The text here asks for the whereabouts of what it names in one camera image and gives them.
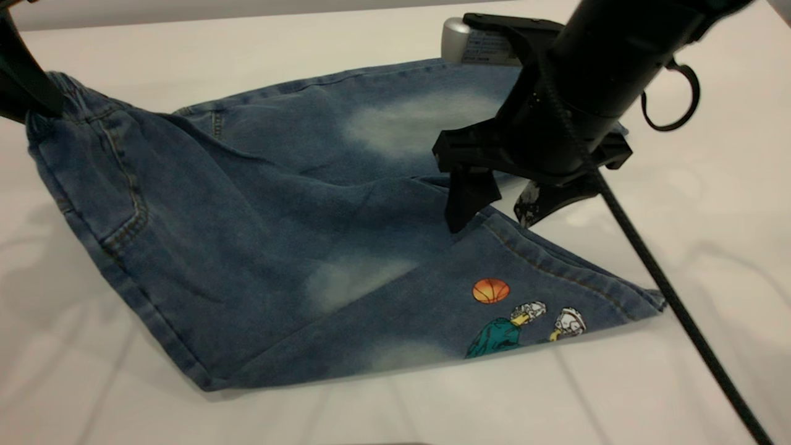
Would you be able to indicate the blue denim kids jeans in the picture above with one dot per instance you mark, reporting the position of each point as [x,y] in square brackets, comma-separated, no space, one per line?
[247,247]

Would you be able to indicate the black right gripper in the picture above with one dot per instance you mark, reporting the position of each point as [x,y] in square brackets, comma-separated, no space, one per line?
[556,148]

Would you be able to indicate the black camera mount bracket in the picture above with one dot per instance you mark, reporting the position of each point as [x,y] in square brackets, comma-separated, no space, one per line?
[525,28]

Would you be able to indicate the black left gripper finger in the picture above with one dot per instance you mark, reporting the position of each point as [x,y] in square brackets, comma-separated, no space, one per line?
[12,102]
[34,77]

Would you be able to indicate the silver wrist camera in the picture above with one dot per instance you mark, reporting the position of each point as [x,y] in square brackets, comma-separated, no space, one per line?
[463,43]

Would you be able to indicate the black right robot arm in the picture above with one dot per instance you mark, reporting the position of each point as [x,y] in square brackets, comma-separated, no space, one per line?
[618,49]

